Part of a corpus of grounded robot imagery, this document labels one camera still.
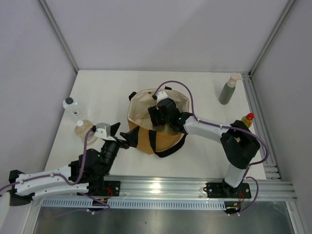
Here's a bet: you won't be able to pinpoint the clear square bottle grey cap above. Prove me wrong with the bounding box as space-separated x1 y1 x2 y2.
62 97 88 123

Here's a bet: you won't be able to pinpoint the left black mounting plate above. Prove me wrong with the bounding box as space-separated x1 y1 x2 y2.
84 180 121 197

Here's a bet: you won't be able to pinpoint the tan canvas bag black straps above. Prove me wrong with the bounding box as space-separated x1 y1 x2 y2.
127 86 191 158

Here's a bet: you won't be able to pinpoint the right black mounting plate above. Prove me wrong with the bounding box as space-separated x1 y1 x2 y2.
203 181 252 199

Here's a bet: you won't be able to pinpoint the clear amber soap bottle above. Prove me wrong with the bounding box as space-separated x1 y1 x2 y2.
75 120 97 146

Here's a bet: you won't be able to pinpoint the yellow dish soap red cap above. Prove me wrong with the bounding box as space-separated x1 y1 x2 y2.
241 113 254 128

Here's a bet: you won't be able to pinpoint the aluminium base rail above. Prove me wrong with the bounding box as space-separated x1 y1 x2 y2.
68 174 298 200

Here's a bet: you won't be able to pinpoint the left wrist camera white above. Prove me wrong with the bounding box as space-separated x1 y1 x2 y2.
94 123 111 140

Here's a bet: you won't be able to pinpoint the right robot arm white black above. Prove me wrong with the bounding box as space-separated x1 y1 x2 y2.
148 97 260 198

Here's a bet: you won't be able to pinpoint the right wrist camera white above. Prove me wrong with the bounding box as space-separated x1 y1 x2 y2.
152 91 168 105

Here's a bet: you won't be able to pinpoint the right aluminium frame rail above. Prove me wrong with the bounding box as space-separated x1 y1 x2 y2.
241 72 284 181

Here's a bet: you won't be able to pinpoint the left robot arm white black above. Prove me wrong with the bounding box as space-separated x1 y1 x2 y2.
9 122 139 206

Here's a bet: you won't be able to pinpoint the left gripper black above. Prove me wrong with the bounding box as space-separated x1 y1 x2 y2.
101 122 139 175

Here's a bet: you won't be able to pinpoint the white slotted cable duct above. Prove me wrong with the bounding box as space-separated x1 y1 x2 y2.
42 197 226 211

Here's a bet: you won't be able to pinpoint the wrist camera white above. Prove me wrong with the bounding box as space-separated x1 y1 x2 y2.
94 123 111 140
152 91 168 105

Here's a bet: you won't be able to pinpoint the grey pump bottle beige cap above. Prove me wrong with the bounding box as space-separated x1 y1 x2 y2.
219 73 243 105

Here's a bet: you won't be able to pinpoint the black mounting plate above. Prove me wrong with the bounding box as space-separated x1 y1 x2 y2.
203 181 252 199
84 180 121 197

